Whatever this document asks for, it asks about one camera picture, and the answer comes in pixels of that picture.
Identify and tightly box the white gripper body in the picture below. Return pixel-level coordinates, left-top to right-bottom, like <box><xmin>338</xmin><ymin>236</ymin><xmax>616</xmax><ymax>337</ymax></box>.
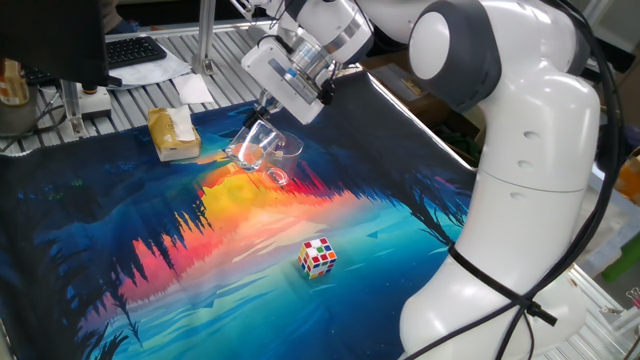
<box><xmin>241</xmin><ymin>35</ymin><xmax>327</xmax><ymax>126</ymax></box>

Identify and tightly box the clear plain glass cup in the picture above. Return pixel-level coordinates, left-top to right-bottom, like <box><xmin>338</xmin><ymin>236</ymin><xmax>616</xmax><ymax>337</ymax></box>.
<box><xmin>224</xmin><ymin>117</ymin><xmax>287</xmax><ymax>174</ymax></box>

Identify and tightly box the clear glass beaker with markings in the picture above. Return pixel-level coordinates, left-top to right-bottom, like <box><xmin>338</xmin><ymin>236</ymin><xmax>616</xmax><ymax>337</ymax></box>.
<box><xmin>259</xmin><ymin>130</ymin><xmax>305</xmax><ymax>188</ymax></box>

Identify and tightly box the white paper napkin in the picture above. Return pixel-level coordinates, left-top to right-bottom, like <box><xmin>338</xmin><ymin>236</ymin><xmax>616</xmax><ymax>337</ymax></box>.
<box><xmin>172</xmin><ymin>73</ymin><xmax>215</xmax><ymax>105</ymax></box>

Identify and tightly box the white tissue sheet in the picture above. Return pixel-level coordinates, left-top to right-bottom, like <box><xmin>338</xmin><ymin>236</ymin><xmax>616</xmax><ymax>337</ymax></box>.
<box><xmin>166</xmin><ymin>104</ymin><xmax>197</xmax><ymax>143</ymax></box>

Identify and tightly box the yellow tissue pack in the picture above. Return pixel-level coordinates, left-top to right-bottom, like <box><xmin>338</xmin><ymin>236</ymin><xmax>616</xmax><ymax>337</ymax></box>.
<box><xmin>147</xmin><ymin>106</ymin><xmax>203</xmax><ymax>163</ymax></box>

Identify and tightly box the white paper under keyboard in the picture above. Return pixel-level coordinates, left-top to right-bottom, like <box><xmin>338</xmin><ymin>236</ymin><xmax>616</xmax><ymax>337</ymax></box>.
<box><xmin>107</xmin><ymin>47</ymin><xmax>194</xmax><ymax>87</ymax></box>

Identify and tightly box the black computer keyboard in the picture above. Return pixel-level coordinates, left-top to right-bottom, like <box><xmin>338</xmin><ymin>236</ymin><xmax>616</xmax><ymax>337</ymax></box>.
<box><xmin>104</xmin><ymin>35</ymin><xmax>169</xmax><ymax>70</ymax></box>

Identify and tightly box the dark cardboard box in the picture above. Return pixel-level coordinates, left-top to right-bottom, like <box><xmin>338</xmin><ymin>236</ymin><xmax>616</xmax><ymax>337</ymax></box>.
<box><xmin>372</xmin><ymin>62</ymin><xmax>454</xmax><ymax>119</ymax></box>

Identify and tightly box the colourful sunset landscape cloth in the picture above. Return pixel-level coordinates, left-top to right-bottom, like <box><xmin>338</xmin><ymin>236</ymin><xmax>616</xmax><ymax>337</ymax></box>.
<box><xmin>0</xmin><ymin>69</ymin><xmax>479</xmax><ymax>360</ymax></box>

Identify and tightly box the Rubik's cube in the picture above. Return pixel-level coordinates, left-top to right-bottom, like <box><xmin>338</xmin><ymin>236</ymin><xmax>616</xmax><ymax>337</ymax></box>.
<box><xmin>297</xmin><ymin>236</ymin><xmax>338</xmax><ymax>280</ymax></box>

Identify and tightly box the large black monitor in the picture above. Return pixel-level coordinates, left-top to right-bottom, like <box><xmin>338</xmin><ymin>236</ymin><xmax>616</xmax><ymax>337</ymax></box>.
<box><xmin>0</xmin><ymin>0</ymin><xmax>124</xmax><ymax>90</ymax></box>

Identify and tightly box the brown drink bottle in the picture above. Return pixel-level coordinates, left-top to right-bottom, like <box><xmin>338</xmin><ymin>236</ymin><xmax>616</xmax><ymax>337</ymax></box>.
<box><xmin>0</xmin><ymin>58</ymin><xmax>30</xmax><ymax>107</ymax></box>

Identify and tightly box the aluminium upright post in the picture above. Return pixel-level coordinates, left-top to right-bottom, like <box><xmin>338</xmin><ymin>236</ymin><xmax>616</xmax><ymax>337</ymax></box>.
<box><xmin>192</xmin><ymin>0</ymin><xmax>217</xmax><ymax>76</ymax></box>

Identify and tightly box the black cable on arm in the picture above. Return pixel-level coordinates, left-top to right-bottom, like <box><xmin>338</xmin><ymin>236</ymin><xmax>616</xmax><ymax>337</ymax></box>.
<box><xmin>404</xmin><ymin>0</ymin><xmax>624</xmax><ymax>360</ymax></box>

